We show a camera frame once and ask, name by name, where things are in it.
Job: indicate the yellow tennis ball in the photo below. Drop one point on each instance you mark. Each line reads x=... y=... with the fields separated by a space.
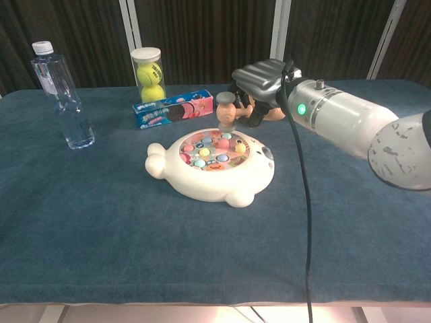
x=149 y=73
x=153 y=93

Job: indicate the clear plastic water bottle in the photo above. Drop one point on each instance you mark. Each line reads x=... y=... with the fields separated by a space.
x=62 y=97

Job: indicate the blue pink cookie box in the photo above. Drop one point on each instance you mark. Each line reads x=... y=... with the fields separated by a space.
x=173 y=112

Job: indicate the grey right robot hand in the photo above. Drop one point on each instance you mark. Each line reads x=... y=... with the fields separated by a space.
x=266 y=79

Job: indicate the white frame post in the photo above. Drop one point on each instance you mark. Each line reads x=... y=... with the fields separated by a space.
x=282 y=28
x=129 y=23
x=385 y=37

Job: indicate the white whack-a-mole toy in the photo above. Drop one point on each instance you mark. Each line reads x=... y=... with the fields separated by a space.
x=210 y=166

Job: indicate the clear tennis ball tube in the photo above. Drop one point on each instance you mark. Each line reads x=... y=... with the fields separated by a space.
x=149 y=74

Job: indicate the toy hammer with grey heads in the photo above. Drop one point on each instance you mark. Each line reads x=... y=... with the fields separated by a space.
x=226 y=112

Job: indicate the blue table cloth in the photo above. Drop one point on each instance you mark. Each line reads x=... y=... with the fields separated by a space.
x=101 y=218

